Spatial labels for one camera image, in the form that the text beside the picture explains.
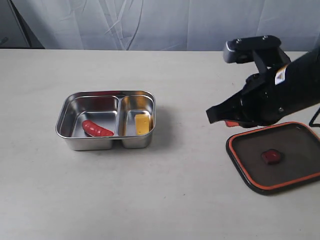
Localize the dark transparent lunch box lid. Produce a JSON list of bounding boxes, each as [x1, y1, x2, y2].
[[225, 121, 320, 195]]

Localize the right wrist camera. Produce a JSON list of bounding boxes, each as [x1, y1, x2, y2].
[[223, 35, 291, 73]]

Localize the yellow toy cheese wedge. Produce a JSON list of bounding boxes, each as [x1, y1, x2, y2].
[[134, 114, 150, 136]]

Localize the red toy sausage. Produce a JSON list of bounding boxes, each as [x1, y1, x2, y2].
[[82, 120, 114, 137]]

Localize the grey backdrop curtain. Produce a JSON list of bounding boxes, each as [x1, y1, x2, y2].
[[0, 0, 320, 51]]

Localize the steel two-compartment lunch box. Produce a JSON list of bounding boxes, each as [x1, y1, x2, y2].
[[55, 90, 156, 151]]

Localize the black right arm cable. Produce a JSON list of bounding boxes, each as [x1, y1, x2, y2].
[[308, 104, 320, 128]]

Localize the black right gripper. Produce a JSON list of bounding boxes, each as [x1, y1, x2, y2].
[[206, 48, 320, 128]]

